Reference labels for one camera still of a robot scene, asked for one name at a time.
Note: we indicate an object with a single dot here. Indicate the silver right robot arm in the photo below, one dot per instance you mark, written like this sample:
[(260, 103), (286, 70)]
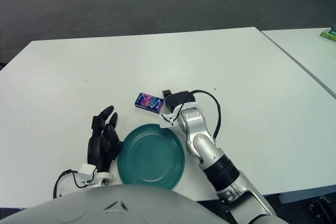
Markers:
[(199, 142)]

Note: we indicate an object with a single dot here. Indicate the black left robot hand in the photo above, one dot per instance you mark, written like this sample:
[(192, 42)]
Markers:
[(97, 150)]

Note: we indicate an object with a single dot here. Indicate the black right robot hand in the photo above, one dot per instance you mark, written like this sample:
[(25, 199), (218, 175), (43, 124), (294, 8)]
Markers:
[(178, 100)]

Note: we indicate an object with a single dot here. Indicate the green round plate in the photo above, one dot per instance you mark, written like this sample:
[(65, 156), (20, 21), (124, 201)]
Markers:
[(152, 155)]

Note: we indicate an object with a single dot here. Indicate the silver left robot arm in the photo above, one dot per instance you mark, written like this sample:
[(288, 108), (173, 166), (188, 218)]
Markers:
[(88, 170)]

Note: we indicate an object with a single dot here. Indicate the black equipment under table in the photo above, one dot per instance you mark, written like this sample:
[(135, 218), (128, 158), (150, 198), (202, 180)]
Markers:
[(323, 208)]

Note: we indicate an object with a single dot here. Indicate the green box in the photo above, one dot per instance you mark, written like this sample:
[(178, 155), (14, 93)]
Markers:
[(329, 34)]

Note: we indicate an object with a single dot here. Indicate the blue gum pack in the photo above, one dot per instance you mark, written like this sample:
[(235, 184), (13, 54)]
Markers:
[(147, 102)]

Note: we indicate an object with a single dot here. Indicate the white side table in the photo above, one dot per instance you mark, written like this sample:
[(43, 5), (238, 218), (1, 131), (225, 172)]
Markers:
[(307, 51)]

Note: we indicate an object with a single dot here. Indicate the grey robot torso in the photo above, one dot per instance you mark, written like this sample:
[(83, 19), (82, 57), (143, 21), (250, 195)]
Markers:
[(105, 203)]

